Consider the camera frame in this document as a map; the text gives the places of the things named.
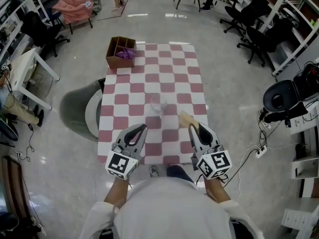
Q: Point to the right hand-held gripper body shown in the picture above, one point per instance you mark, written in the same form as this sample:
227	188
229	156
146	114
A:
214	163

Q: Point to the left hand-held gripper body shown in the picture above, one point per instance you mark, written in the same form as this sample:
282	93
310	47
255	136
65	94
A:
120	163

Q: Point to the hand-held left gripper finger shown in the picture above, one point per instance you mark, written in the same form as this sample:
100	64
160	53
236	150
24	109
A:
123	136
142	142

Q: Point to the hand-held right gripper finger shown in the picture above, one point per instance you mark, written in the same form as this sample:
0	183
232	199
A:
195	141
214	137

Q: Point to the beige loofah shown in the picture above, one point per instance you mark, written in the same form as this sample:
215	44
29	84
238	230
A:
187	118

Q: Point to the clear drinking glass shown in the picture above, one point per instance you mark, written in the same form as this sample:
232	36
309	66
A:
158	104

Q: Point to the person's left forearm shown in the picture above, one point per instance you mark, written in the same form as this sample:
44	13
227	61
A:
117	193

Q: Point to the person's right forearm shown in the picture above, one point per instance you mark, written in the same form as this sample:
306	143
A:
216	190

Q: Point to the person's shoe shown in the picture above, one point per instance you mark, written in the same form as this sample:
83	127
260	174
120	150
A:
154	171

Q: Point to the person's dark trousers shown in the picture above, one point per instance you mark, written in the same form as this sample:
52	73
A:
179	173

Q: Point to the white power strip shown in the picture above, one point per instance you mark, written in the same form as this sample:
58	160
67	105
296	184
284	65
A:
260	151

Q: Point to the grey round chair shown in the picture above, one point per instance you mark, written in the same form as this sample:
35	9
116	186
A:
73	108

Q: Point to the person's white shirt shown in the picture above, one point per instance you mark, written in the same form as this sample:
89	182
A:
172	208

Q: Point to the pink white checkered tablecloth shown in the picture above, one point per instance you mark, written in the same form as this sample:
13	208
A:
169	78

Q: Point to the brown wooden divided box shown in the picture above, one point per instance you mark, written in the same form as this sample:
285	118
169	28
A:
118	62

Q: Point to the purple cloth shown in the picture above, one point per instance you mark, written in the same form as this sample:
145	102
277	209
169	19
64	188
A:
125	53

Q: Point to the white open cube shelf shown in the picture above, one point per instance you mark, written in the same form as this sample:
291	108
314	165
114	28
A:
305	167

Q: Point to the white drawer cabinet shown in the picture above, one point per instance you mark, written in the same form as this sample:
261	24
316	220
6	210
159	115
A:
296	219

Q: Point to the black office chair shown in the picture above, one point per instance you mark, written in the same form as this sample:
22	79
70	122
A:
244	11
37	29
259	38

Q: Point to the white table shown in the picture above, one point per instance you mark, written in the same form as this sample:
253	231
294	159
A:
27	61

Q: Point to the pink cloth covered chair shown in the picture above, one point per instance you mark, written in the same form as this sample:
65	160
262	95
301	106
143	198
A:
73	9

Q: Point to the white metal shelf rack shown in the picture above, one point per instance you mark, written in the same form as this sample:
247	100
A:
296	21

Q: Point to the brown wooden frame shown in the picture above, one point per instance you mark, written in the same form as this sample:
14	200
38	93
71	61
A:
12	188

